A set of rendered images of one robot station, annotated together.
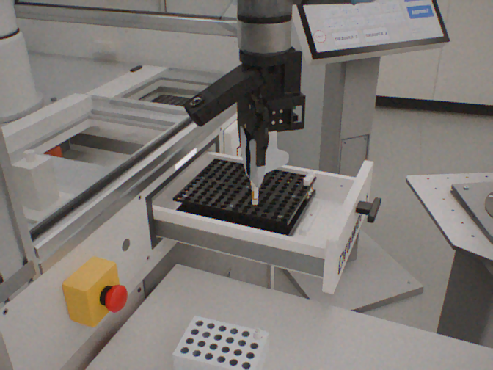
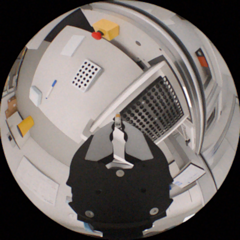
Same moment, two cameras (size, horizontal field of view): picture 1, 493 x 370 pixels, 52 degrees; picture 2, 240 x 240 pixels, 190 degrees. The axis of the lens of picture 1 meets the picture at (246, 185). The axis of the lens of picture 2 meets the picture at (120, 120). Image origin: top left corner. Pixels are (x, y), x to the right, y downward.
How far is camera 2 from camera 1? 73 cm
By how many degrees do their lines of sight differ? 53
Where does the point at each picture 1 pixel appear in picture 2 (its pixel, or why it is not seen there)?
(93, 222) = (123, 16)
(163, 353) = (97, 58)
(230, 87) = not seen: outside the picture
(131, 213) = (150, 43)
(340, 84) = (183, 159)
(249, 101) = (94, 221)
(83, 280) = (99, 22)
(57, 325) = not seen: hidden behind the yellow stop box
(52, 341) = not seen: hidden behind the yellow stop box
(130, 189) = (160, 39)
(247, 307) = (108, 90)
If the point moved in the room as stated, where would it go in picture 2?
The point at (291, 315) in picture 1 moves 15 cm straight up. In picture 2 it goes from (99, 105) to (89, 120)
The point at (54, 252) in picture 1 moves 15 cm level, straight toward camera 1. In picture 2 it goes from (99, 9) to (52, 29)
